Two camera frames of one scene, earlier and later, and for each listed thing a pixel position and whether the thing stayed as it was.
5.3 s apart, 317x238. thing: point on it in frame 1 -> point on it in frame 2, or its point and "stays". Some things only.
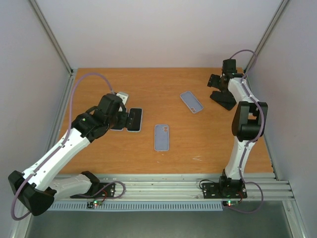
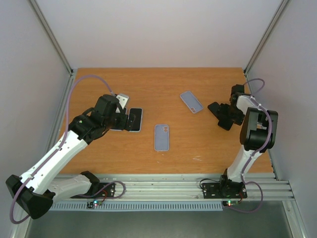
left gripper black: x=123 y=123 stays
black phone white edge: x=136 y=125 stays
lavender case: x=191 y=102 stays
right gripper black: x=221 y=91 -> x=227 y=113
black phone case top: x=224 y=96 -> x=222 y=111
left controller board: x=96 y=203 stays
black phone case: x=228 y=103 -> x=226 y=124
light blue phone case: x=134 y=119 stays
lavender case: x=161 y=137 stays
